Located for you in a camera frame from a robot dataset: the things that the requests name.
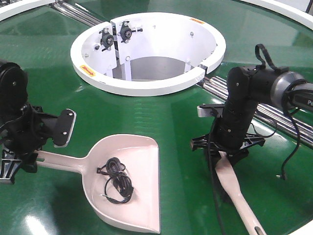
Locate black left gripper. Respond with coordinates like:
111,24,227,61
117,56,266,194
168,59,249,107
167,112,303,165
0,104,59,184

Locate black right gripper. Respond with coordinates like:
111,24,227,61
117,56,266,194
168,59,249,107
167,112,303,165
190,132,265,170

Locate cream plastic dustpan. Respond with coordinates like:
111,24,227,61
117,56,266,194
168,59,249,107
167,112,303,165
36,134,161,234

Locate black cable bundle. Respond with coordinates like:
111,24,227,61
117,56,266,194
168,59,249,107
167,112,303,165
96,157,134,204

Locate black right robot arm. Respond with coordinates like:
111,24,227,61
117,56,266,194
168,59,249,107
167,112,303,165
190,44,313,165

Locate white outer conveyor rim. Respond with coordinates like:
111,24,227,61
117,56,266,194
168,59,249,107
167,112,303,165
0,0,313,30

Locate steel roller bars right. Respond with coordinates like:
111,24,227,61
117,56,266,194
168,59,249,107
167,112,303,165
198,76,313,148

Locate steel roller bars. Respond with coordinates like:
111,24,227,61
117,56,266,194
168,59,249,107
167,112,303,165
50,0,104,27
198,76,313,148

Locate yellow arrow sticker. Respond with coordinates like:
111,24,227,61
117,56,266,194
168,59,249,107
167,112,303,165
80,65,96,77

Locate orange warning sticker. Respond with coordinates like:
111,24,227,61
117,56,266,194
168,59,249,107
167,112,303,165
190,18,205,24

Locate black bearing left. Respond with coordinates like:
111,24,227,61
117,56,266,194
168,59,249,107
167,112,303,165
93,28,114,51

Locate black bearing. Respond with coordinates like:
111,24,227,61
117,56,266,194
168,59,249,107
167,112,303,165
93,28,114,51
117,21,143,43

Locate steel roller bars left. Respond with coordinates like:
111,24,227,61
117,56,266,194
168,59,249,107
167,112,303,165
50,0,104,27

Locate black bearing right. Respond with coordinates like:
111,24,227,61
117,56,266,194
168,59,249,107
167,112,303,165
117,21,143,43

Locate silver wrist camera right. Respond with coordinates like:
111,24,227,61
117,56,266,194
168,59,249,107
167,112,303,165
197,104,225,118

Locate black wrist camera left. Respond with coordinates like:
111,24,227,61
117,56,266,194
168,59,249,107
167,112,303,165
52,109,76,148

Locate loose black cable right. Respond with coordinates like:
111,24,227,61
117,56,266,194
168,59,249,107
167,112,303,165
276,107,303,181

